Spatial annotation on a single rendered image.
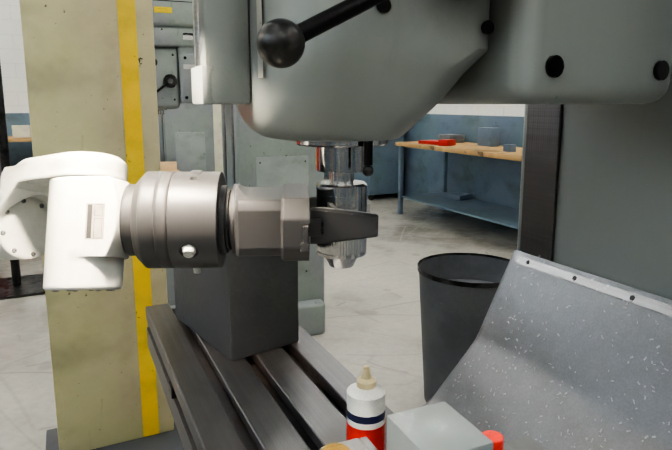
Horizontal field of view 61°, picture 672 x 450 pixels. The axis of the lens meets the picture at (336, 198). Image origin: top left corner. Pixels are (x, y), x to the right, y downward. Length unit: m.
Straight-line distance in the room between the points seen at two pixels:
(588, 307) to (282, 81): 0.51
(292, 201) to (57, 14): 1.79
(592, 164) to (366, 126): 0.40
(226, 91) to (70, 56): 1.75
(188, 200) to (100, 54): 1.72
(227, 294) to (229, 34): 0.47
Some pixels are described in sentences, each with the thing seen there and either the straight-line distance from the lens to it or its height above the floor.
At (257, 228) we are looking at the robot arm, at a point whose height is 1.24.
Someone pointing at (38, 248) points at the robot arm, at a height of 1.20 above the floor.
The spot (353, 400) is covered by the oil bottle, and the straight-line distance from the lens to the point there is 0.61.
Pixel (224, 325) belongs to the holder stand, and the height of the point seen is 1.02.
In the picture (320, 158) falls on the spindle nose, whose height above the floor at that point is 1.29.
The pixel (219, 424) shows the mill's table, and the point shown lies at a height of 0.97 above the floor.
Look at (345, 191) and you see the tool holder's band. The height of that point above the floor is 1.26.
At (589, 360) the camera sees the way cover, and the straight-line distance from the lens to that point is 0.77.
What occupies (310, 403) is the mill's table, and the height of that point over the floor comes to 0.97.
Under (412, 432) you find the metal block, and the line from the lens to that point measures 0.44.
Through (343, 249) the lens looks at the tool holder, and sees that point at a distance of 0.51.
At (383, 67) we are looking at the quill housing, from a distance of 0.43.
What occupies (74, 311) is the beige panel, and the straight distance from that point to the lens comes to 2.31.
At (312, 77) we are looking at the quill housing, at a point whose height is 1.36.
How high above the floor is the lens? 1.34
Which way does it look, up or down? 10 degrees down
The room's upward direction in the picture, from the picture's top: straight up
